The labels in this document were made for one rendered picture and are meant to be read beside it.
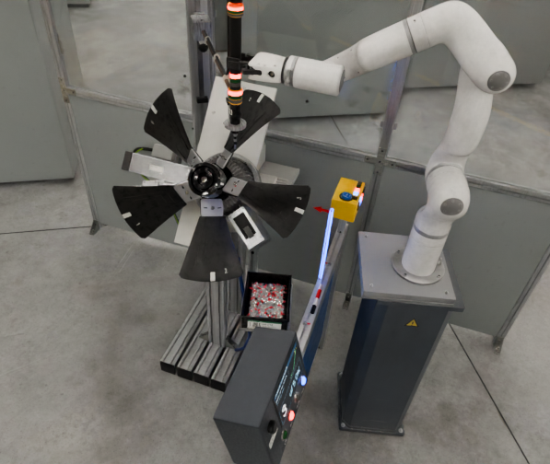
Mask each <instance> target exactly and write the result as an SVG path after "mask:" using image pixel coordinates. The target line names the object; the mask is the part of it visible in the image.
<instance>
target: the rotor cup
mask: <svg viewBox="0 0 550 464"><path fill-rule="evenodd" d="M214 164H215V165H216V163H209V162H201V163H198V164H196V165H195V166H193V167H192V169H191V170H190V172H189V175H188V185H189V187H190V189H191V191H192V192H193V193H194V194H196V195H198V196H201V197H202V198H203V199H222V201H223V202H224V201H225V200H226V199H227V198H228V197H229V196H230V195H226V194H223V193H222V191H223V188H224V187H225V185H226V184H227V182H228V181H229V179H230V178H232V177H234V176H233V173H232V172H231V170H230V169H229V168H228V167H225V169H222V168H221V167H220V166H219V165H216V166H215V165H214ZM203 176H205V177H206V178H207V181H206V182H202V181H201V178H202V177H203ZM221 182H222V183H224V186H223V185H220V184H221ZM205 197H209V198H205Z"/></svg>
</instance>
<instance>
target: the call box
mask: <svg viewBox="0 0 550 464"><path fill-rule="evenodd" d="M356 186H357V181H356V180H350V179H346V178H341V179H340V181H339V183H338V185H337V188H336V190H335V193H334V196H333V198H332V202H331V208H332V207H333V208H334V213H333V217H334V218H338V219H342V220H345V221H348V222H352V223H353V222H354V220H355V218H356V215H357V205H358V202H359V200H360V197H361V194H362V192H363V189H364V186H365V183H364V182H362V184H361V187H360V190H359V192H358V195H354V194H353V193H354V191H355V188H356ZM344 191H345V192H349V193H351V194H352V198H351V199H350V200H345V199H343V198H342V197H341V195H342V193H343V192H344ZM353 196H356V197H357V200H356V201H355V200H353ZM331 208H330V210H331Z"/></svg>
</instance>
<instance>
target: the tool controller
mask: <svg viewBox="0 0 550 464"><path fill-rule="evenodd" d="M302 375H303V376H304V377H305V378H306V383H305V384H304V385H303V386H301V385H300V379H301V376H302ZM307 381H308V378H307V374H306V370H305V366H304V363H303V359H302V355H301V351H300V347H299V343H298V336H297V333H296V332H295V331H285V330H279V329H271V328H265V327H255V328H254V330H253V332H252V335H251V338H250V339H249V341H248V343H247V345H246V347H245V349H244V352H243V354H242V356H241V358H240V360H239V362H238V364H237V367H236V369H235V371H234V373H233V375H232V377H231V379H230V381H229V383H228V386H227V388H226V390H225V392H224V394H223V396H222V399H221V401H220V402H219V404H218V406H217V408H216V411H215V414H214V416H213V419H214V421H215V424H216V427H217V429H218V431H219V433H220V434H221V437H222V439H223V441H224V443H225V445H226V447H227V450H228V452H229V454H230V456H231V458H232V460H233V462H234V463H236V464H280V461H281V458H282V456H283V453H284V450H285V447H286V444H287V440H288V437H289V434H290V431H291V428H292V425H293V423H294V420H295V417H296V414H297V411H298V406H299V404H300V401H301V398H302V395H303V392H304V389H305V387H306V384H307ZM296 392H298V394H299V395H300V400H299V401H298V402H297V403H295V402H294V398H295V394H296ZM286 395H287V401H288V404H289V410H288V412H289V411H290V410H292V411H293V413H294V418H293V420H291V422H289V421H288V413H287V417H286V419H285V422H284V425H282V422H281V419H280V416H279V412H280V409H281V407H282V404H283V401H284V398H285V396H286ZM284 428H285V429H287V439H285V441H282V440H281V434H282V431H283V429H284Z"/></svg>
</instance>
